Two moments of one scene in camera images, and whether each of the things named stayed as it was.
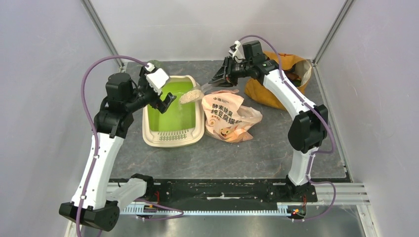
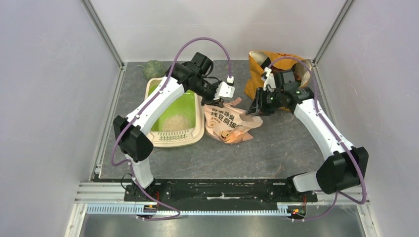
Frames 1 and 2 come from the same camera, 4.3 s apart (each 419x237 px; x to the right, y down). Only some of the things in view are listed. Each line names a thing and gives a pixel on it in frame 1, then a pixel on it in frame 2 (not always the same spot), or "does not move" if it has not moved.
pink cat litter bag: (226, 119) does not move
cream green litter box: (182, 124) does not move
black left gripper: (143, 82) to (203, 100)
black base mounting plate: (194, 192) does not move
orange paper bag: (296, 70) does not move
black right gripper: (224, 77) to (258, 107)
